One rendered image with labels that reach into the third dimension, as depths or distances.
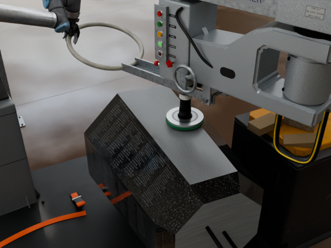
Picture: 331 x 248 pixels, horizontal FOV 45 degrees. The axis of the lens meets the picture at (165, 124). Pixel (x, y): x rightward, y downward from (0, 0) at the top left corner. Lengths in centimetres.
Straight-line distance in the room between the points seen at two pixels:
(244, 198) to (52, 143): 221
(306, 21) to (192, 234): 109
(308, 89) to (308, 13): 31
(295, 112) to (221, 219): 65
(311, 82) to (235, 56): 35
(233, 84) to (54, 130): 243
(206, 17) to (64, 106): 262
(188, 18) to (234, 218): 99
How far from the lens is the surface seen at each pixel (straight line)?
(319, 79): 168
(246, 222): 213
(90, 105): 430
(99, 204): 305
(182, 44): 196
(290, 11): 159
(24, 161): 293
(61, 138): 383
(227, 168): 199
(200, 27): 198
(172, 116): 227
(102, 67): 240
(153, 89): 267
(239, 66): 180
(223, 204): 195
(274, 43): 168
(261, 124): 242
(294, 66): 168
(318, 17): 155
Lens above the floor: 210
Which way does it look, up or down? 33 degrees down
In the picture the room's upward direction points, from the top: straight up
